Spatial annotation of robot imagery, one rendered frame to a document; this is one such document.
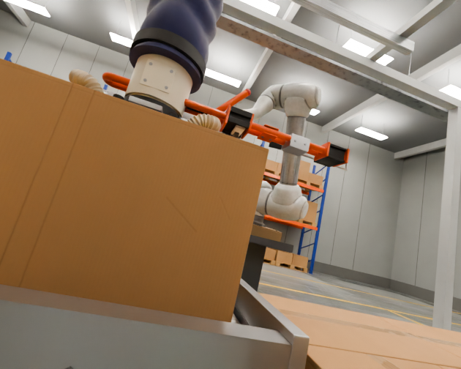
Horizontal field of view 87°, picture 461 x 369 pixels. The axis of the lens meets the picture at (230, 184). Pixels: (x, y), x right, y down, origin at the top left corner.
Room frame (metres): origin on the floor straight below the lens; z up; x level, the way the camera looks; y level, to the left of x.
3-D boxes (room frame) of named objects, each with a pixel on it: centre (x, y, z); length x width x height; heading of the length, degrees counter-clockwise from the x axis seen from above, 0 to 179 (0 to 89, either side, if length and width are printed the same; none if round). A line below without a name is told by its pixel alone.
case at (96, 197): (0.67, 0.27, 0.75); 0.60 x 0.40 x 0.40; 103
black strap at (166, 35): (0.68, 0.27, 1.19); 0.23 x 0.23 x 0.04
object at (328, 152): (0.79, -0.32, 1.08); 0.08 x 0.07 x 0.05; 102
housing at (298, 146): (0.77, -0.18, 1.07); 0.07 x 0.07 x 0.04; 12
